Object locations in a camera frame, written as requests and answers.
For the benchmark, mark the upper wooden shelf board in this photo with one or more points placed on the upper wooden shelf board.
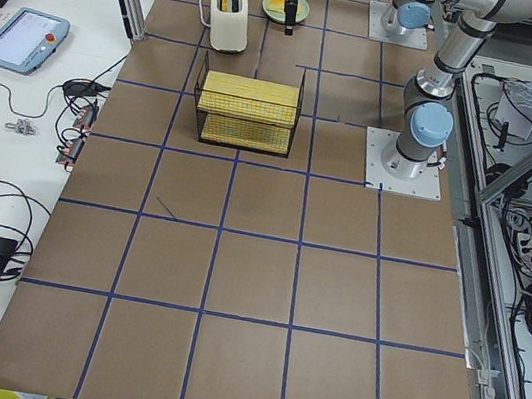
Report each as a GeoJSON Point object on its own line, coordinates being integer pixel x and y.
{"type": "Point", "coordinates": [244, 97]}

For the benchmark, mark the near blue teach pendant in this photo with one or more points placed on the near blue teach pendant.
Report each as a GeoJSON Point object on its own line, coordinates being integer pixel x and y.
{"type": "Point", "coordinates": [29, 38]}

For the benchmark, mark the lower wooden shelf board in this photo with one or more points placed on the lower wooden shelf board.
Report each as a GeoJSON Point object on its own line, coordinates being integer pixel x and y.
{"type": "Point", "coordinates": [254, 135]}

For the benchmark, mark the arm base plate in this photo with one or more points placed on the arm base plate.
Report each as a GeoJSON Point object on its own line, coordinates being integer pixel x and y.
{"type": "Point", "coordinates": [387, 171]}
{"type": "Point", "coordinates": [384, 26]}

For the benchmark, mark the black wire basket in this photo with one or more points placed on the black wire basket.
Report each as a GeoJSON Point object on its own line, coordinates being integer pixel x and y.
{"type": "Point", "coordinates": [201, 114]}

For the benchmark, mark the white paper bag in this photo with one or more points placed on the white paper bag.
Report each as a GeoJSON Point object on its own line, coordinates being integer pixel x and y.
{"type": "Point", "coordinates": [515, 108]}

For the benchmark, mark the wooden shelf board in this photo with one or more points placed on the wooden shelf board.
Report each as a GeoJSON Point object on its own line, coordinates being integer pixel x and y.
{"type": "Point", "coordinates": [254, 135]}
{"type": "Point", "coordinates": [244, 97]}

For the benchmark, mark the white two-slot toaster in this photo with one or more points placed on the white two-slot toaster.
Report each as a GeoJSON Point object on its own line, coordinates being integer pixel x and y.
{"type": "Point", "coordinates": [228, 31]}

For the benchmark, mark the light green plate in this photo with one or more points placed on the light green plate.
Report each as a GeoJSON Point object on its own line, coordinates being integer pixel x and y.
{"type": "Point", "coordinates": [274, 9]}

